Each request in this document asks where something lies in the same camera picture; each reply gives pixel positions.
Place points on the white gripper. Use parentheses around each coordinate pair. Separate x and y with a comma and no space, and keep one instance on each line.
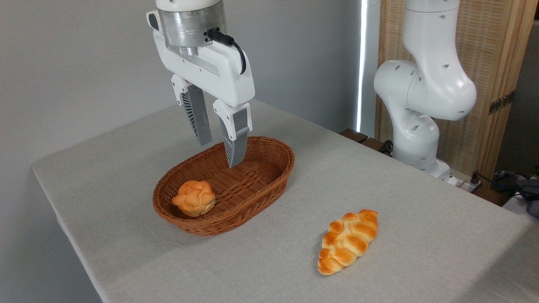
(219,71)

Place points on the long braided bread loaf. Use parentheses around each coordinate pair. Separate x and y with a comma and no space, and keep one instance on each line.
(347,242)

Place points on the brown wicker basket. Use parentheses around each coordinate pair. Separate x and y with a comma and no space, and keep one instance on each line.
(252,185)

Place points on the round knotted bread roll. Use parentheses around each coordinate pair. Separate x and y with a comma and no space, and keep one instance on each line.
(194,198)

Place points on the grey tablecloth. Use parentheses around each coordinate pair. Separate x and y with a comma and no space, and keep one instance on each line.
(210,261)

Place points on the dark wooden slat bench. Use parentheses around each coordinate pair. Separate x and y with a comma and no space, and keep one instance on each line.
(358,136)

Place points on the white power strip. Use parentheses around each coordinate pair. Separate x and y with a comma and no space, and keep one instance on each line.
(469,184)

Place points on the metal screen hinge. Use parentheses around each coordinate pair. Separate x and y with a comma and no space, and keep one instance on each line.
(501,102)

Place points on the wooden rattan folding screen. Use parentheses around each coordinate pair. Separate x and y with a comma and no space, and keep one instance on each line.
(492,50)

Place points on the dark grey bag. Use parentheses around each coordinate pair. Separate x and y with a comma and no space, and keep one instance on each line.
(526,191)

